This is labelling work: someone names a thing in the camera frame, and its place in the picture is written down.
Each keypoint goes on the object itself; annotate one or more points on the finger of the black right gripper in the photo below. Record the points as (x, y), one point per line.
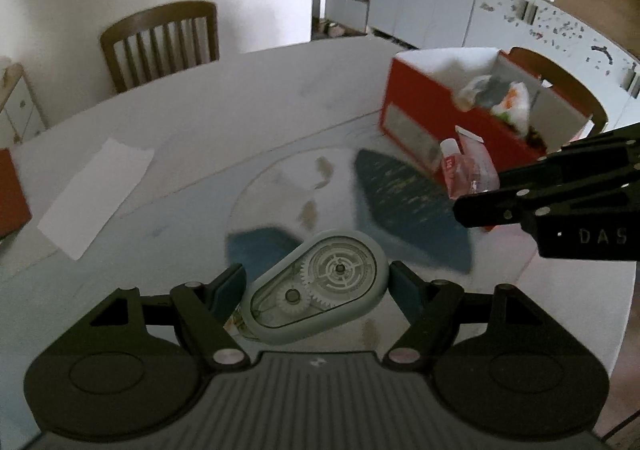
(496, 208)
(608, 163)

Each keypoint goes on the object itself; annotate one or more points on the red paper bag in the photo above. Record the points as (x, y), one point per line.
(14, 210)

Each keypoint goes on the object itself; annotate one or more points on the dark wooden slatted chair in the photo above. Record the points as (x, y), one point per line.
(159, 42)

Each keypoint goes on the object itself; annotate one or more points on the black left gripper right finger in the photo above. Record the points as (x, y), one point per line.
(435, 311)

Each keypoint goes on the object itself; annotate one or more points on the white wall cabinet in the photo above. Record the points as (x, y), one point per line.
(609, 71)

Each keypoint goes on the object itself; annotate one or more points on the pink tissue packet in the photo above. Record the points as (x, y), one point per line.
(467, 166)

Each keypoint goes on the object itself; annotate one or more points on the white drawer sideboard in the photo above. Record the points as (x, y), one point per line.
(20, 118)

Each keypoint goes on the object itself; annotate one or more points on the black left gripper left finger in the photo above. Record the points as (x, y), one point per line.
(202, 310)

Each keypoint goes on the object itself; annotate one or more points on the red cardboard shoe box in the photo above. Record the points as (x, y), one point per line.
(418, 111)

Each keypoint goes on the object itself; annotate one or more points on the white paper sheet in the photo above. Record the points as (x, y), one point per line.
(93, 196)

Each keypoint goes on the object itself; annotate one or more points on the wooden chair with black cushion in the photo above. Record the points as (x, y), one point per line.
(563, 83)

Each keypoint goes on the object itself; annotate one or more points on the white plastic bag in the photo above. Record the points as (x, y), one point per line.
(504, 99)

